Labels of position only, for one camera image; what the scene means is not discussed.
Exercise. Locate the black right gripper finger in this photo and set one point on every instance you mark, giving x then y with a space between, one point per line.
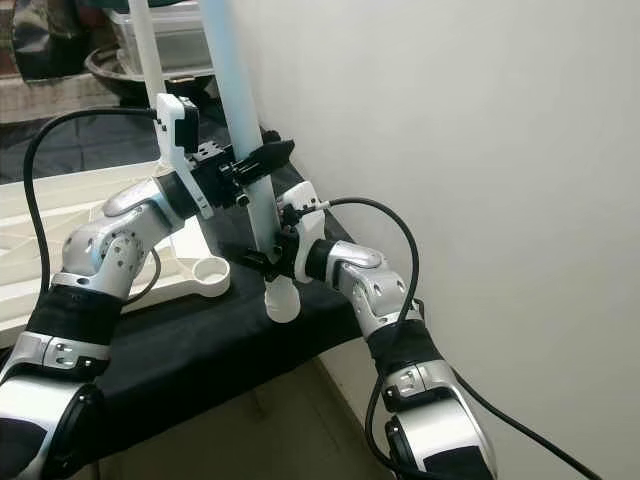
250 260

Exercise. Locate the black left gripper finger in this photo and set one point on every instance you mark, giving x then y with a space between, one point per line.
260 162

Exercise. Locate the white plastic table leg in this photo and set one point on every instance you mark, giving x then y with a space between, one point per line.
145 50
230 70

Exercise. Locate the white plastic children table top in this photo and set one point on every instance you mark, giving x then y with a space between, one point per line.
40 220

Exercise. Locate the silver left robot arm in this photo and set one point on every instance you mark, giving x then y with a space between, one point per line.
110 260

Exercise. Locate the black tablecloth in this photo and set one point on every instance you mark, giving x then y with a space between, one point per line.
240 360

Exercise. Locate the beige patterned cloth bench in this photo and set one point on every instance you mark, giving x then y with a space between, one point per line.
60 100

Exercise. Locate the black plastic bag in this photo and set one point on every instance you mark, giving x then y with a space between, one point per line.
55 40

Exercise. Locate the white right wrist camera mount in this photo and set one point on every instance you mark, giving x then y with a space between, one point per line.
302 205

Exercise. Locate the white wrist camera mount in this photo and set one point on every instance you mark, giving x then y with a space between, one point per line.
180 130
302 205

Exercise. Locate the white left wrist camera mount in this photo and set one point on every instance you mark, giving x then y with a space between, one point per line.
180 130

